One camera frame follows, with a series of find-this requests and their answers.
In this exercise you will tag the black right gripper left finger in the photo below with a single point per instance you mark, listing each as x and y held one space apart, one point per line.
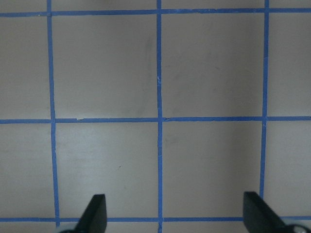
94 218

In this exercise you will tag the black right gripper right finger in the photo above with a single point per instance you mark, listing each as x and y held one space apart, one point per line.
258 217

